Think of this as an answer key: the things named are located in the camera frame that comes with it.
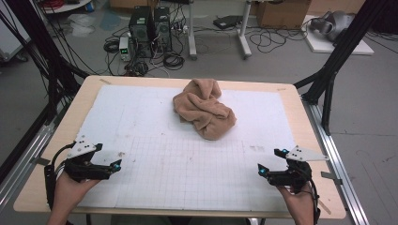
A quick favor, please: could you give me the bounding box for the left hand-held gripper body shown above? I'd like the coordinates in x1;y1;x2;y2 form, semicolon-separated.
64;135;101;183

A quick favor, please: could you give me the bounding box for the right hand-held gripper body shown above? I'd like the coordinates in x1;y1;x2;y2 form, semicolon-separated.
273;144;329;195

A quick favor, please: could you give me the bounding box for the light brown towel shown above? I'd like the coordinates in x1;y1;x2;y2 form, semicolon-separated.
172;78;237;141

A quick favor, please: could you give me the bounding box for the person's right hand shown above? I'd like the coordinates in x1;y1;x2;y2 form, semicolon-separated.
276;184;315;219

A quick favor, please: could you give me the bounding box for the person's left hand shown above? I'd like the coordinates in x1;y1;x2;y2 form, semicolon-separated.
51;171;101;217

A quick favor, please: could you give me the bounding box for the thin wooden stick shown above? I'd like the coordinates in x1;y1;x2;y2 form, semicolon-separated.
309;191;332;216

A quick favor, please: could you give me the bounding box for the black tape strip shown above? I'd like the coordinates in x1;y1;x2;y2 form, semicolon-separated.
31;157;52;167

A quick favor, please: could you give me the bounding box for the white grid mat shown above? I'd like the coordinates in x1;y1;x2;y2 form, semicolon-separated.
74;84;301;214

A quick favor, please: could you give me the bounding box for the small white power supply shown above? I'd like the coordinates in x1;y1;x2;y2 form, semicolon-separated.
118;37;132;62

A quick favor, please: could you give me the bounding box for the black metal stand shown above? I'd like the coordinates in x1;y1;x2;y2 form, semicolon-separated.
294;0;398;136
0;0;90;126

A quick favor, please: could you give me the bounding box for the white floor board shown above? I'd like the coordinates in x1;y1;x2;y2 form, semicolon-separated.
301;14;375;56

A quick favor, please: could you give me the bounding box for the clear plastic bag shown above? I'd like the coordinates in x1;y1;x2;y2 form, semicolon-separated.
67;13;97;38

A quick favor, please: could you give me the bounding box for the large black computer tower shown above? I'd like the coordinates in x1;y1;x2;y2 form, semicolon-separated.
129;5;155;59

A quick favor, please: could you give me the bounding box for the white cabinet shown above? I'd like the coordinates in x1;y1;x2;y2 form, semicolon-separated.
0;12;31;62

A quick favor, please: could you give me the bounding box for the slim black computer tower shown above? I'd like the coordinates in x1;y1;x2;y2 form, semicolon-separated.
153;7;173;53

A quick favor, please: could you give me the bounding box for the cardboard box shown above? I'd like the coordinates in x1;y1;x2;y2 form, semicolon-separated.
256;0;313;30

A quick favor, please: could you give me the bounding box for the grey rounded machine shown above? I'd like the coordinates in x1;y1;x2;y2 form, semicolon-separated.
310;10;357;43

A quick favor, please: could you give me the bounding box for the flat black device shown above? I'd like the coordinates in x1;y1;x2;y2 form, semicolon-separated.
213;15;244;31

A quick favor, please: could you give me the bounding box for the round white table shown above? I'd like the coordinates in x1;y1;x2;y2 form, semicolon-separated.
40;0;94;14

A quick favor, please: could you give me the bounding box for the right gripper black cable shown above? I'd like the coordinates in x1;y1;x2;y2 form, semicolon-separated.
308;174;322;225

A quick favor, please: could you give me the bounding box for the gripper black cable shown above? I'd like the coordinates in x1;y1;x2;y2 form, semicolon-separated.
43;142;78;210
308;174;322;225

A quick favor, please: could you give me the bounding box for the grey metal bracket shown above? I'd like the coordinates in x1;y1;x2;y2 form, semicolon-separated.
320;171;344;186

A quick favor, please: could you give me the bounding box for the aluminium rail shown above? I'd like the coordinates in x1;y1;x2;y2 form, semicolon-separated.
301;97;371;225
0;102;69;214

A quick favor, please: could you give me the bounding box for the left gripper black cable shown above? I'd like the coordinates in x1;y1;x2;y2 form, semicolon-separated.
43;142;78;210

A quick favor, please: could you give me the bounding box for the coiled black cable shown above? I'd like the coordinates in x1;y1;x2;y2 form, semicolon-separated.
162;52;186;71
102;38;121;54

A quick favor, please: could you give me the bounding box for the loose black floor cable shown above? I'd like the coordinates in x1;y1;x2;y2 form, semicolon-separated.
249;26;308;54

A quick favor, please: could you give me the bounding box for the white desk frame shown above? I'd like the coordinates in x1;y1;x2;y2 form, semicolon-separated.
187;0;253;61

